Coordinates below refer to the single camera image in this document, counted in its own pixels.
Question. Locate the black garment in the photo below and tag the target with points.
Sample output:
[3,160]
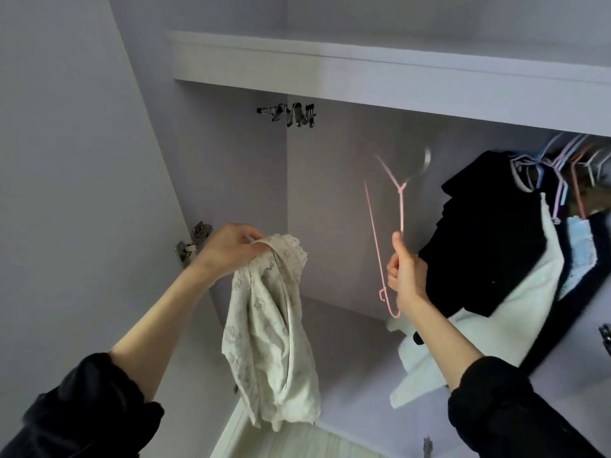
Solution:
[487,243]

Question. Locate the cream bow-print blouse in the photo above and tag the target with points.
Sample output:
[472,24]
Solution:
[272,348]

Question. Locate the black star-trim graphic t-shirt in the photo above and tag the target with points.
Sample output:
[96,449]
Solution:
[573,315]

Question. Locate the cluster of metal clips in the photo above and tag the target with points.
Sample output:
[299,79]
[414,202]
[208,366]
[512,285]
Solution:
[296,114]

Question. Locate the grey wardrobe shelf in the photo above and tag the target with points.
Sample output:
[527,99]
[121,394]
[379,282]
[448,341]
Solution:
[382,76]

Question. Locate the person's right hand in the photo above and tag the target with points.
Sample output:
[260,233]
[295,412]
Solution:
[409,281]

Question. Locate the white cartoon print t-shirt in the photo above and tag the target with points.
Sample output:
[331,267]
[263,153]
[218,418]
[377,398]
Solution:
[515,329]

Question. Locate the light grey wardrobe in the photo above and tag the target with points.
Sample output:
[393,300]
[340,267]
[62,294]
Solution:
[57,186]

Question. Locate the black fur-trimmed jacket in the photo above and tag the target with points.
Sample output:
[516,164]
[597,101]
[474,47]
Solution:
[599,197]

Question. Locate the person's left forearm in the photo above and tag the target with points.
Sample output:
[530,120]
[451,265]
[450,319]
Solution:
[153,338]

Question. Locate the person's left hand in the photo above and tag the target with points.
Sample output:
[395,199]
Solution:
[224,252]

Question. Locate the person's right forearm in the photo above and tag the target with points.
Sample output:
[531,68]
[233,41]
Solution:
[444,343]

